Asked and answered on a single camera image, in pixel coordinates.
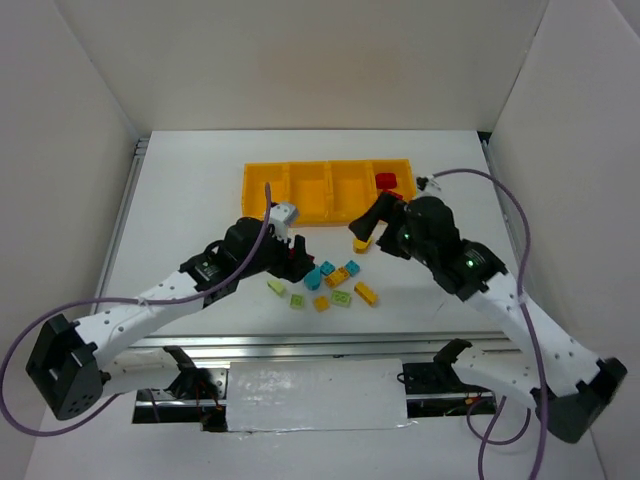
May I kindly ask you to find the red oval lego brick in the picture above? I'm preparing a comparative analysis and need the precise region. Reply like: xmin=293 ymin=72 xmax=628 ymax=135
xmin=375 ymin=172 xmax=398 ymax=190

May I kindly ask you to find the red curved lego brick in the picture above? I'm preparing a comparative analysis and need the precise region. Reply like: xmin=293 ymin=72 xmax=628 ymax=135
xmin=382 ymin=189 xmax=404 ymax=200

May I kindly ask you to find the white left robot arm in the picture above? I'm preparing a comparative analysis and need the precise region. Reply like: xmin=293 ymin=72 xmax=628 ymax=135
xmin=26 ymin=217 xmax=314 ymax=420

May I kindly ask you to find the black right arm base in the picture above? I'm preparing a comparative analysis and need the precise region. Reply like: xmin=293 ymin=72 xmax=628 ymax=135
xmin=396 ymin=339 xmax=496 ymax=419

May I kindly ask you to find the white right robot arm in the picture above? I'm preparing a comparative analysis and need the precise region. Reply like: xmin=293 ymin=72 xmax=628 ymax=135
xmin=349 ymin=193 xmax=627 ymax=444

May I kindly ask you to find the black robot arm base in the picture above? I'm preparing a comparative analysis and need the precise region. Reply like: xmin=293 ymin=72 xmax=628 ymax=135
xmin=163 ymin=346 xmax=228 ymax=432

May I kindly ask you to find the teal oval lego brick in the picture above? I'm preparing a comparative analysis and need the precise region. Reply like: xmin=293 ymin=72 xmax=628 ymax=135
xmin=303 ymin=267 xmax=323 ymax=291

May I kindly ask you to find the yellow oval lego brick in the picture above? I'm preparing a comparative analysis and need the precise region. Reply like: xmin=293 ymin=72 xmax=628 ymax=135
xmin=352 ymin=237 xmax=374 ymax=254

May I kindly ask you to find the teal square lego brick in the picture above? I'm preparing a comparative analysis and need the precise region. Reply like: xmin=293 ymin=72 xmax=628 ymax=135
xmin=320 ymin=261 xmax=336 ymax=276
xmin=344 ymin=260 xmax=361 ymax=277

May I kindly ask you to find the light green sloped lego brick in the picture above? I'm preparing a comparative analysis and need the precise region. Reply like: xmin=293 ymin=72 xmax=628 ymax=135
xmin=267 ymin=280 xmax=286 ymax=296

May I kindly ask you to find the yellow flat lego brick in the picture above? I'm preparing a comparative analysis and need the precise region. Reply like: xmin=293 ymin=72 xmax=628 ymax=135
xmin=324 ymin=267 xmax=350 ymax=289

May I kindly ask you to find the light green square lego brick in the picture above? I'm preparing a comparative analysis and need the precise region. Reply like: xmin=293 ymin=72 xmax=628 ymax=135
xmin=289 ymin=294 xmax=306 ymax=310

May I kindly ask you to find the small yellow square lego brick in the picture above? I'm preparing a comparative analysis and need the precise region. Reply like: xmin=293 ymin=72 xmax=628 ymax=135
xmin=313 ymin=296 xmax=331 ymax=313

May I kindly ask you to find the light green rectangular lego brick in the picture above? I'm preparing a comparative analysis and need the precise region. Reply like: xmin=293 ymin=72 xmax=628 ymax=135
xmin=330 ymin=290 xmax=351 ymax=308

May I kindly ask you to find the yellow four-compartment bin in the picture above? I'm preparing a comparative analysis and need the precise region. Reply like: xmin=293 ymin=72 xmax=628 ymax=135
xmin=241 ymin=159 xmax=416 ymax=226

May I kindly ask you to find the white foil covered panel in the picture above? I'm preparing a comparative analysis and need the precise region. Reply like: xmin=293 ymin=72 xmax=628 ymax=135
xmin=226 ymin=359 xmax=408 ymax=432

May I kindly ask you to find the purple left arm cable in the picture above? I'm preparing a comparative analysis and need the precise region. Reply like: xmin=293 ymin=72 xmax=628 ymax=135
xmin=0 ymin=182 xmax=274 ymax=439

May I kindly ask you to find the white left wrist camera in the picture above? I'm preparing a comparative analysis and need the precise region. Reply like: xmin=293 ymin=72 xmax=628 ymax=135
xmin=269 ymin=202 xmax=299 ymax=239

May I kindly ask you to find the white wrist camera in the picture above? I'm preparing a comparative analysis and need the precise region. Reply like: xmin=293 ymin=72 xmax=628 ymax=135
xmin=269 ymin=202 xmax=299 ymax=239
xmin=416 ymin=175 xmax=442 ymax=197

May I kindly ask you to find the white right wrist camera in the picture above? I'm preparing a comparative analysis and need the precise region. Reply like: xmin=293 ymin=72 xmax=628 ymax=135
xmin=416 ymin=175 xmax=442 ymax=197

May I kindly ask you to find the aluminium table edge rail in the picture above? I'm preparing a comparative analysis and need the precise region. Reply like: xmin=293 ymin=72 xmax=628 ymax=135
xmin=130 ymin=332 xmax=517 ymax=363

